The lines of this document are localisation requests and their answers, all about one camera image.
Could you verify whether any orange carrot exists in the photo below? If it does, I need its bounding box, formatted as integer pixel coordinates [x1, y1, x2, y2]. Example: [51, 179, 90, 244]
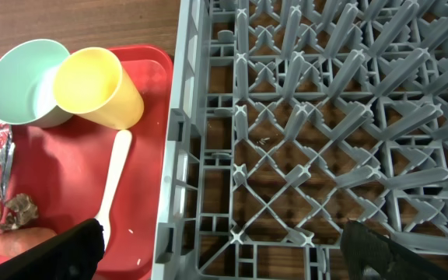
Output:
[0, 227, 57, 257]

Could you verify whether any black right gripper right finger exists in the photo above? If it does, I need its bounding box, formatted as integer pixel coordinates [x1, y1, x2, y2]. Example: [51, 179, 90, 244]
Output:
[340, 221, 448, 280]

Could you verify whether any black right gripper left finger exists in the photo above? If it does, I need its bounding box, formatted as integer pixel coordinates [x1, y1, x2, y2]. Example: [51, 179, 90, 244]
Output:
[0, 219, 105, 280]

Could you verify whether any mint green bowl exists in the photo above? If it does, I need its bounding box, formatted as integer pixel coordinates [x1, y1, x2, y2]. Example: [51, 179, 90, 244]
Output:
[0, 39, 72, 128]

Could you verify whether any red plastic tray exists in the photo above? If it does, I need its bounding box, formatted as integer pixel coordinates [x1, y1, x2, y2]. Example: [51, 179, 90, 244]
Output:
[8, 45, 173, 279]

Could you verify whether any grey dishwasher rack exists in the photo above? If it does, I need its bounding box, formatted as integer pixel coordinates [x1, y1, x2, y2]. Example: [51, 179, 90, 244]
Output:
[151, 0, 448, 279]

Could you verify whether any yellow plastic cup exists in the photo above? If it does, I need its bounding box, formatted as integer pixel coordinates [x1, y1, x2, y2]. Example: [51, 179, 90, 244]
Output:
[53, 47, 145, 130]

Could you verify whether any brown food scrap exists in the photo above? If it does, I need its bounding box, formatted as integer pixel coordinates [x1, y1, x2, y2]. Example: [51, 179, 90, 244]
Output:
[0, 193, 39, 231]

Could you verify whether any white plastic spoon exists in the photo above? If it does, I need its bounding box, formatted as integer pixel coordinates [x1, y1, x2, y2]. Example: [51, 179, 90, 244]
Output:
[95, 130, 132, 250]

